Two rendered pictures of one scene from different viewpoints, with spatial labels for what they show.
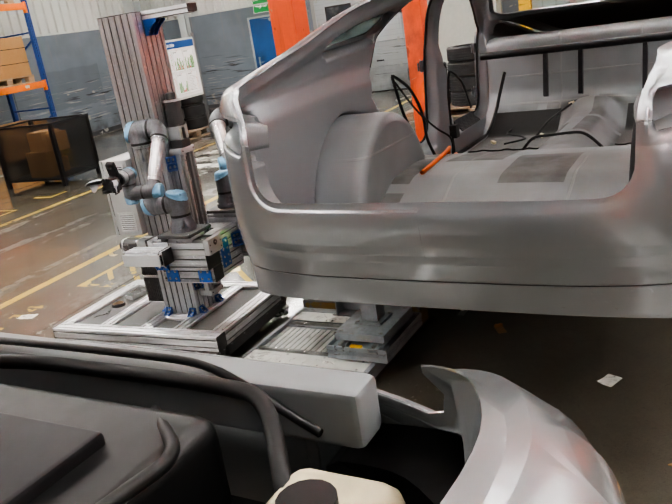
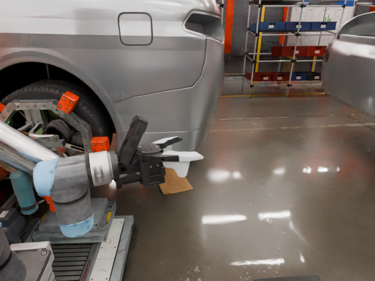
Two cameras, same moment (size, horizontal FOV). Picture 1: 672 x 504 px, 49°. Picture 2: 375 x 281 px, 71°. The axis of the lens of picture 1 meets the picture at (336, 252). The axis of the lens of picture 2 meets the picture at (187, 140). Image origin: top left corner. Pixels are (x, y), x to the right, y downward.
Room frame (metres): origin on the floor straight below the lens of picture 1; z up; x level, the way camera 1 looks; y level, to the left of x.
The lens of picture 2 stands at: (3.88, 1.58, 1.53)
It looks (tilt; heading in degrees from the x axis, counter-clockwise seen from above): 25 degrees down; 237
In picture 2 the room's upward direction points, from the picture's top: straight up
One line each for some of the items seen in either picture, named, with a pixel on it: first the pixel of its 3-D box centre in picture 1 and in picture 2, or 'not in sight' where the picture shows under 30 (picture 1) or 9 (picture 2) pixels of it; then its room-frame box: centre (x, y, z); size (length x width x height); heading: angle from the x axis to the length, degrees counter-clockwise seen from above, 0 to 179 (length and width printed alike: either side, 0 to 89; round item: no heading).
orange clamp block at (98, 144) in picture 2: not in sight; (100, 144); (3.57, 0.15, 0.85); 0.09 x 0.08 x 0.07; 149
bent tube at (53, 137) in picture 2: not in sight; (45, 124); (3.82, 0.15, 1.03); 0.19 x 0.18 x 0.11; 59
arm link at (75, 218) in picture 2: (133, 193); (74, 206); (3.84, 1.01, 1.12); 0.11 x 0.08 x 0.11; 77
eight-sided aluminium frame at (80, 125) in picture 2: not in sight; (44, 145); (3.84, 0.00, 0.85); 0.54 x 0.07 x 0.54; 149
